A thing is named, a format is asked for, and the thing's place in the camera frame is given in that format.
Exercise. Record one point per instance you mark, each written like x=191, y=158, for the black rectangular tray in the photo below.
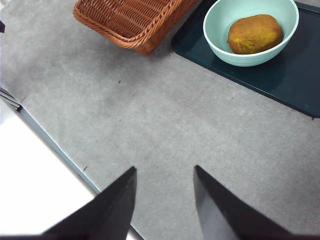
x=275, y=82

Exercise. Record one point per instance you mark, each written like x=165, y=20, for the orange brown kiwi fruit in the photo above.
x=255, y=33

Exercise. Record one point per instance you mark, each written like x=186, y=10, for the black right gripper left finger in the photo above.
x=105, y=215

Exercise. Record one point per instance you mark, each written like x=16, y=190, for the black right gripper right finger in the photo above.
x=225, y=215

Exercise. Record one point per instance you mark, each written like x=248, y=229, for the teal ceramic bowl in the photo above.
x=217, y=37

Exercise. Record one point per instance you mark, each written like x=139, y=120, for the brown wicker basket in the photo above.
x=135, y=22

